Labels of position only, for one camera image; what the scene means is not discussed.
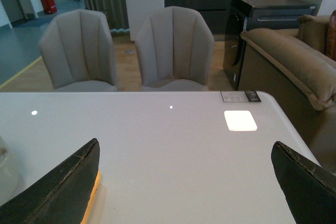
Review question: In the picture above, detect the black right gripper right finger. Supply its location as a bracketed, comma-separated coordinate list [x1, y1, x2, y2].
[271, 141, 335, 223]

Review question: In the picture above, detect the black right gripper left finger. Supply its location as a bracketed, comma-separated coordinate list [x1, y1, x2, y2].
[1, 138, 100, 223]

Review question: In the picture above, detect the yellow corn cob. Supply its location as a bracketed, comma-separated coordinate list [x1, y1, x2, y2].
[81, 171, 101, 224]

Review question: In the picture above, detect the white electric cooking pot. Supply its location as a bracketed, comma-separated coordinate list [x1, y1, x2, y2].
[1, 138, 19, 205]

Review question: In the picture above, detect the black white table label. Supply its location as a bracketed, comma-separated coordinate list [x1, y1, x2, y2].
[220, 91, 261, 102]

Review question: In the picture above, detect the tan fabric sofa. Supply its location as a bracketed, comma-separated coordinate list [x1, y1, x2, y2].
[238, 15, 335, 173]

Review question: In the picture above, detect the beige chair left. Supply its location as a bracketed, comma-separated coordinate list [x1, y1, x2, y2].
[39, 9, 118, 92]

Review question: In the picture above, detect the beige chair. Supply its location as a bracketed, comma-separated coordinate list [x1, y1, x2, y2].
[135, 6, 214, 92]
[39, 9, 118, 92]

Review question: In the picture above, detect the brown leather cushion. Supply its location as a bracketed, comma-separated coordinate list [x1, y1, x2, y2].
[326, 10, 336, 61]

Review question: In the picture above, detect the beige chair right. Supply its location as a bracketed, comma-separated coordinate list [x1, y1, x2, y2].
[135, 6, 214, 92]

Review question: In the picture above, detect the black appliance cabinet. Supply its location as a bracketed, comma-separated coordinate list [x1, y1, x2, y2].
[222, 0, 316, 91]

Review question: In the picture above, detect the red fire extinguisher box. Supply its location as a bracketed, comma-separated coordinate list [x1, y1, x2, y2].
[40, 0, 57, 14]

